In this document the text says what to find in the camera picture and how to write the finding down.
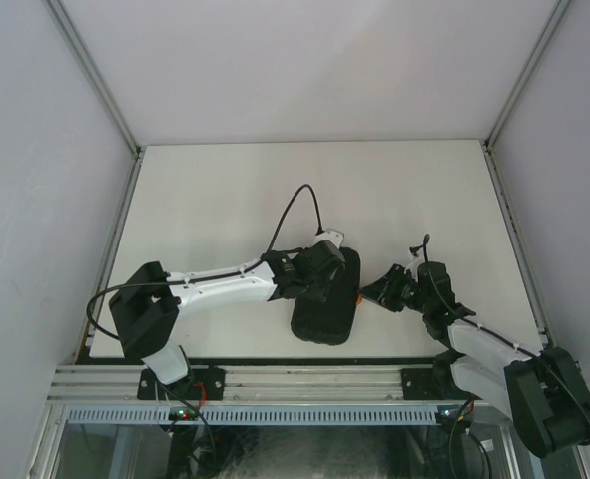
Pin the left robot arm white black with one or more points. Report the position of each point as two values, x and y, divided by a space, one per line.
145 308

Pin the black plastic tool case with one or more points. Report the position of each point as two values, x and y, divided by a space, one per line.
330 322

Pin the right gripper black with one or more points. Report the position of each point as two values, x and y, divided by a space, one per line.
383 290

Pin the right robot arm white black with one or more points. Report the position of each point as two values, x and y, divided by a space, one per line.
543 393

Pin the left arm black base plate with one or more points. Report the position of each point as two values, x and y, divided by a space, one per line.
204 384

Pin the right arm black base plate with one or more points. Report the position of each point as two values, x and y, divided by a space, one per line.
424 383

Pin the grey slotted cable duct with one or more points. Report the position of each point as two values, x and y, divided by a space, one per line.
264 415

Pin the aluminium front rail frame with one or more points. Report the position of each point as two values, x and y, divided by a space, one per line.
245 384

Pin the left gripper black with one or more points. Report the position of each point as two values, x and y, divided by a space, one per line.
319 295

